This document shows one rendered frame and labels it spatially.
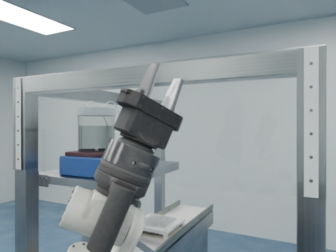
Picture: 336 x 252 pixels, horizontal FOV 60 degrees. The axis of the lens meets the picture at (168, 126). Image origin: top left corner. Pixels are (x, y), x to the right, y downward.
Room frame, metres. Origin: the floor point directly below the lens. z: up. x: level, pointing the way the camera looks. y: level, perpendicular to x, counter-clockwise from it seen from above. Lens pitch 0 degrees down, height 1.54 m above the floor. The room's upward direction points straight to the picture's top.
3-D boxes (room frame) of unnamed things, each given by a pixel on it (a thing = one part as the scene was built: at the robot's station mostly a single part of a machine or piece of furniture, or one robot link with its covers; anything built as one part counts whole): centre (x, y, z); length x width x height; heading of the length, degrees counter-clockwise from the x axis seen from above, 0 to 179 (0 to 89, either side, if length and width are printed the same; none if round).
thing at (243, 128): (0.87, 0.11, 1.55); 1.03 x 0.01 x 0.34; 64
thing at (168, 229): (1.70, 0.06, 0.97); 0.25 x 0.24 x 0.02; 64
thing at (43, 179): (1.11, 0.48, 1.33); 0.05 x 0.01 x 0.04; 64
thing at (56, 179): (1.34, 0.25, 1.33); 0.62 x 0.38 x 0.04; 154
